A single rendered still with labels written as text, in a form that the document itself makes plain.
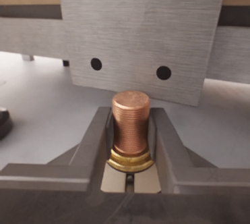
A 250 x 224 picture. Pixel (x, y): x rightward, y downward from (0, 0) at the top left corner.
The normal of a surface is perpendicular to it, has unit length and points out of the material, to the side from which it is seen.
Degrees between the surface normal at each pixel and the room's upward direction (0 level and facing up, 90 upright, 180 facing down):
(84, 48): 90
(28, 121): 180
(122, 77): 90
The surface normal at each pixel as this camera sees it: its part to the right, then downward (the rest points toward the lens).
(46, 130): 0.00, -0.88
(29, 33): -0.37, 0.45
